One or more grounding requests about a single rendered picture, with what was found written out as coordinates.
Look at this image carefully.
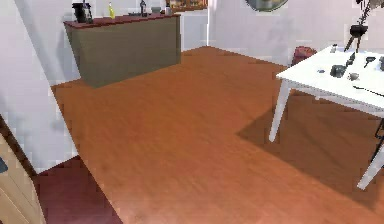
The black spoon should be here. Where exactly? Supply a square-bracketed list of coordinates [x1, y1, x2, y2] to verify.
[363, 56, 377, 69]

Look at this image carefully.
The light wooden door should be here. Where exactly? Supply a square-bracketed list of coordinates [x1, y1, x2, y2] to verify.
[0, 114, 48, 224]

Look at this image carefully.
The black coffee machine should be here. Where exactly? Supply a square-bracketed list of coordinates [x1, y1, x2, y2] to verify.
[71, 1, 94, 24]

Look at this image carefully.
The olive counter with maroon top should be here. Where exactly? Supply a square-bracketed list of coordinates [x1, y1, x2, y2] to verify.
[63, 12, 183, 89]

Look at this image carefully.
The white table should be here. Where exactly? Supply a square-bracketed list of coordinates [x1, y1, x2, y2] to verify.
[268, 44, 384, 191]

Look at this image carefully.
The framed picture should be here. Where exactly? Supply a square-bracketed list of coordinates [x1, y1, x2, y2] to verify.
[165, 0, 209, 13]

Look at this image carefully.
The round dark mirror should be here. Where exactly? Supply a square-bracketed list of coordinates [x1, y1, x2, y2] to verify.
[245, 0, 290, 13]

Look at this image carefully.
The dark grey mug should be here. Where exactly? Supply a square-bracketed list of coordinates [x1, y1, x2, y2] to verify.
[329, 64, 348, 79]

